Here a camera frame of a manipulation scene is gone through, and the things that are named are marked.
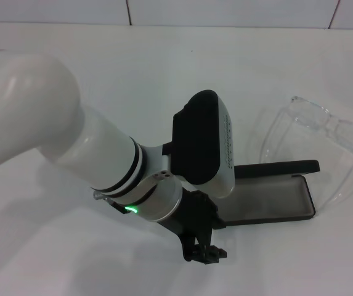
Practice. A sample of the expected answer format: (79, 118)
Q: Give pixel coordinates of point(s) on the black glasses case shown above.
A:
(271, 200)

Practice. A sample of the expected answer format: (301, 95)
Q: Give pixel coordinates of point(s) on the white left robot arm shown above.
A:
(40, 101)

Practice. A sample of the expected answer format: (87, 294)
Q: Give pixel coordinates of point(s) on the clear white glasses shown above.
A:
(311, 114)

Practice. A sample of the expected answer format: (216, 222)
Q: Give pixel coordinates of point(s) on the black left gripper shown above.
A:
(194, 216)

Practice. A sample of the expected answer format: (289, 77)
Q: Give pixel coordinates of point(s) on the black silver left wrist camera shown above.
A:
(194, 138)

